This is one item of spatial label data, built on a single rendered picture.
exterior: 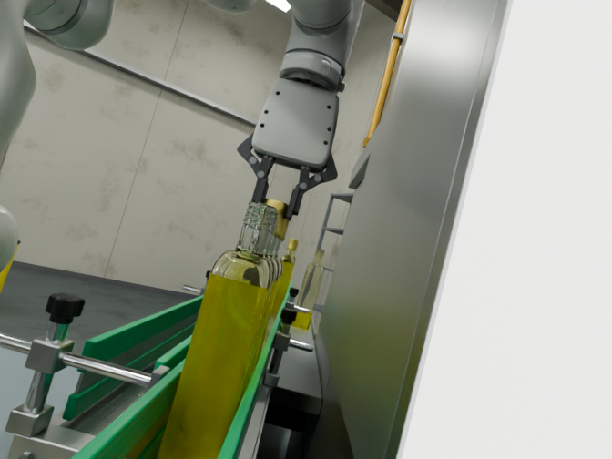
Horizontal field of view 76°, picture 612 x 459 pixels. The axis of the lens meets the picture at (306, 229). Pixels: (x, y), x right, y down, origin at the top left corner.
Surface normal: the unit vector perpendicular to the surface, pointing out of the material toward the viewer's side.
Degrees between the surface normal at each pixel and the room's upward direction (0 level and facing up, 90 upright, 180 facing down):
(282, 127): 94
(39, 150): 90
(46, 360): 90
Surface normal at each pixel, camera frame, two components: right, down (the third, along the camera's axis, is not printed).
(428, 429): -0.97, -0.26
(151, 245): 0.47, 0.07
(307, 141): 0.04, 0.01
